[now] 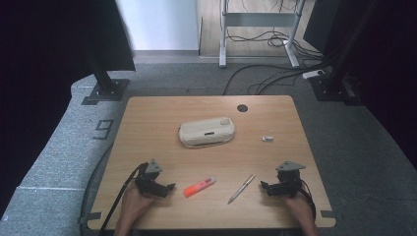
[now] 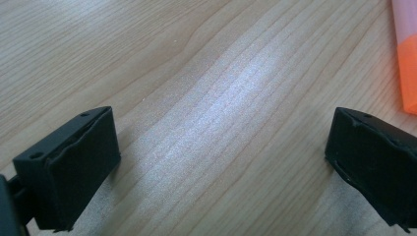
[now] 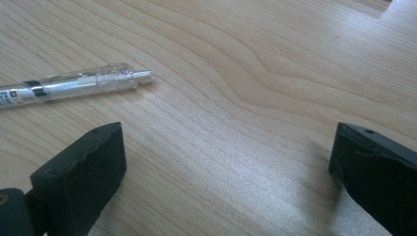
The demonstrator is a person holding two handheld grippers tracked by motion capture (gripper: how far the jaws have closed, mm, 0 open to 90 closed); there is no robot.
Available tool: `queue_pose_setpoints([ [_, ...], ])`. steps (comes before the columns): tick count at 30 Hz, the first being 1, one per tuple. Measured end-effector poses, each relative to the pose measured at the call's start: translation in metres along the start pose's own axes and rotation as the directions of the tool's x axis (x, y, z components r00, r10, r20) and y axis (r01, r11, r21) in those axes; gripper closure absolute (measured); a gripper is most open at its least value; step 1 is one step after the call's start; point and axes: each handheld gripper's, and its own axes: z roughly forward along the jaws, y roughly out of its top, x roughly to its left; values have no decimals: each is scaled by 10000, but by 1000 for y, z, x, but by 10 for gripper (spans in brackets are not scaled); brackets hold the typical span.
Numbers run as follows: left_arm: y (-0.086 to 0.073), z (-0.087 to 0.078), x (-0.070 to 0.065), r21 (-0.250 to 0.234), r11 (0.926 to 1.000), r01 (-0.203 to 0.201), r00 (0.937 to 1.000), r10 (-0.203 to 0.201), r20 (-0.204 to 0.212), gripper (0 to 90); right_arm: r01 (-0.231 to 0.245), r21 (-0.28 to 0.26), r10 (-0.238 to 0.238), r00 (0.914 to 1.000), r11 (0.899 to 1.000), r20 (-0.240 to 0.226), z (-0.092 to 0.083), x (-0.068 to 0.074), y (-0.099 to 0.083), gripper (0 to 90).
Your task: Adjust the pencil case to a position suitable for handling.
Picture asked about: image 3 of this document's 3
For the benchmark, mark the clear plastic pen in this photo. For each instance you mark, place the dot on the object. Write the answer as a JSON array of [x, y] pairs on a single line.
[[69, 87]]

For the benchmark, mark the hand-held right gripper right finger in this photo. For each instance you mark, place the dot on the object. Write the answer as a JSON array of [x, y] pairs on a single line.
[[380, 177]]

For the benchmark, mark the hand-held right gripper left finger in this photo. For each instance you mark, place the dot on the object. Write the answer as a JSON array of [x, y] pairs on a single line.
[[78, 177]]

